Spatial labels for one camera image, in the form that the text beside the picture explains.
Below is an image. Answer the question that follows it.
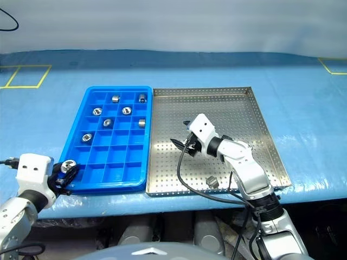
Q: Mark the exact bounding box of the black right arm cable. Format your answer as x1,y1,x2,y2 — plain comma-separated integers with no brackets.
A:
176,144,263,260

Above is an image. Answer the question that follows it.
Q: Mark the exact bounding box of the perforated steel tray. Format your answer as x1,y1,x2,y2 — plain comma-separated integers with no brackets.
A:
145,86,293,197

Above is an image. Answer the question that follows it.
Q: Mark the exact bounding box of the blue compartment tray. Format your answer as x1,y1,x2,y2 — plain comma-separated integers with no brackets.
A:
58,86,153,194

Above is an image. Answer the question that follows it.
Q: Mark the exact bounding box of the thin black cable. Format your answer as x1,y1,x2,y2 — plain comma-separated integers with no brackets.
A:
0,7,20,31

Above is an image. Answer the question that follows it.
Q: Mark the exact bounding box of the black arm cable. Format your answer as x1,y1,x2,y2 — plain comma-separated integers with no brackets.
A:
176,144,263,260
0,156,20,170

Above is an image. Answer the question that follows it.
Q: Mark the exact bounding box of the grey robot torso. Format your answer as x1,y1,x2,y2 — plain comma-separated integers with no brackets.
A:
88,239,227,260

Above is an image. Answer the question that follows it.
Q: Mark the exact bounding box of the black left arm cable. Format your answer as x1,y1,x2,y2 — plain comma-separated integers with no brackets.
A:
0,156,20,170

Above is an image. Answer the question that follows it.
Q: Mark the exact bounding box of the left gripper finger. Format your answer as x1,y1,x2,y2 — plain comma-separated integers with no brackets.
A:
52,161,65,180
64,163,81,188

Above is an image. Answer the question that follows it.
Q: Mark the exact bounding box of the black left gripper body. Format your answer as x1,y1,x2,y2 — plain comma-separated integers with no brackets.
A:
48,173,73,197

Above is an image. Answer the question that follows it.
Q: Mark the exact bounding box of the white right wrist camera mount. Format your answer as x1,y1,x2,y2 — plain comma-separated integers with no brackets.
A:
187,113,220,149

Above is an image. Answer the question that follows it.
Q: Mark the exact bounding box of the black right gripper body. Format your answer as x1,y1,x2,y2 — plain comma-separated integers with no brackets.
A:
184,132,204,159

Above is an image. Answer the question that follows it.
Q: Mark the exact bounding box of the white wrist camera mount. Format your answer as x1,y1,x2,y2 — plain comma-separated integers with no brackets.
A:
15,153,55,202
187,113,220,149

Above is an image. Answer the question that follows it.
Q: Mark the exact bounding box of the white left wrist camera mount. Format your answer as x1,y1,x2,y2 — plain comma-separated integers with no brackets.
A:
15,153,55,202

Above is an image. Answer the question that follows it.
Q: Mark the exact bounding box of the grey rounded shape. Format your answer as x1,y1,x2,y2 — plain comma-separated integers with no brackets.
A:
118,216,154,246
193,211,227,257

